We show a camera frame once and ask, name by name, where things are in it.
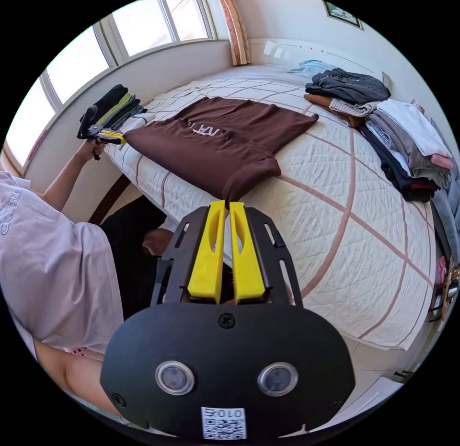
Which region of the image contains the person's left forearm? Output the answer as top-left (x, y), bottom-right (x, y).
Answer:
top-left (42, 150), bottom-right (96, 212)

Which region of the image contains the brown short sleeve shirt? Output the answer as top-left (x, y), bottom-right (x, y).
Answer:
top-left (122, 95), bottom-right (320, 212)

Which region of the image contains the patterned curtain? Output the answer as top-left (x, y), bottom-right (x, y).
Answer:
top-left (213, 0), bottom-right (251, 67)

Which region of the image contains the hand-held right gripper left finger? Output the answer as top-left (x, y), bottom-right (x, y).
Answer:
top-left (187, 200), bottom-right (226, 305)

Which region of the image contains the bed with white quilt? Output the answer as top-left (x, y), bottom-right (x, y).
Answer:
top-left (88, 39), bottom-right (437, 352)

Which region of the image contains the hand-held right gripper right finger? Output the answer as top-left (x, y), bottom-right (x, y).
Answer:
top-left (229, 201), bottom-right (267, 306)

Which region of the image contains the framed wall picture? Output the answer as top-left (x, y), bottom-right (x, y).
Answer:
top-left (323, 0), bottom-right (364, 31)

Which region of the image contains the person's left hand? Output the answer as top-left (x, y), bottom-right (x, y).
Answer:
top-left (76, 138), bottom-right (107, 163)

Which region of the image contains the small pile of folded clothes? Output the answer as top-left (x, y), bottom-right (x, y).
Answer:
top-left (96, 83), bottom-right (149, 132)

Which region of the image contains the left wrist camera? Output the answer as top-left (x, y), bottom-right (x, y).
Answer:
top-left (79, 105), bottom-right (100, 131)

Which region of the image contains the person's body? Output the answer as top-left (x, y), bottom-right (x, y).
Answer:
top-left (0, 170), bottom-right (180, 360)

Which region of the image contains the window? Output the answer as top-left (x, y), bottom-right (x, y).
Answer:
top-left (2, 0), bottom-right (220, 171)

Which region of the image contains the person's right forearm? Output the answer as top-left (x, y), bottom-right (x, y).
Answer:
top-left (34, 339), bottom-right (120, 415)

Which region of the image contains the large pile of clothes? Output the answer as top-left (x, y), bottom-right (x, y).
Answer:
top-left (287, 59), bottom-right (455, 204)

